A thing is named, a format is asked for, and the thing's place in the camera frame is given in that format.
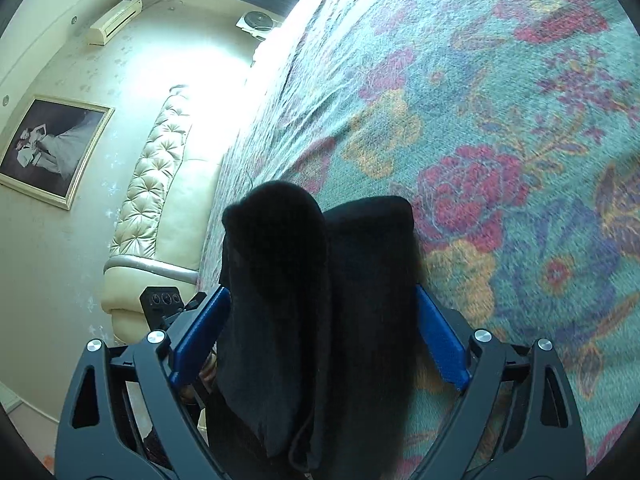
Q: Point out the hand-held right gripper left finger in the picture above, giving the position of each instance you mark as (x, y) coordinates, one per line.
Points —
(200, 332)

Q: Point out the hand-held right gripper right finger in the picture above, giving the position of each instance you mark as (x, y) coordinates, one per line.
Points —
(442, 342)

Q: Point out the black pants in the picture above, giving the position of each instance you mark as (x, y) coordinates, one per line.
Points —
(280, 310)

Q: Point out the cream tufted leather headboard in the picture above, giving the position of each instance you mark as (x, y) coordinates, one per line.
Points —
(155, 200)

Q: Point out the floral blanket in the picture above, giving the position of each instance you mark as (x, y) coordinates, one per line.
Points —
(500, 160)

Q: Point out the white box fan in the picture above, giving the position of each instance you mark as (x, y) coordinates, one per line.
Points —
(256, 24)

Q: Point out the gold framed wall picture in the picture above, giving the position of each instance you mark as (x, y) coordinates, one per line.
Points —
(50, 152)

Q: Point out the white wall air conditioner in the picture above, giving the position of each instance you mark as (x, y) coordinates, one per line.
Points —
(115, 20)

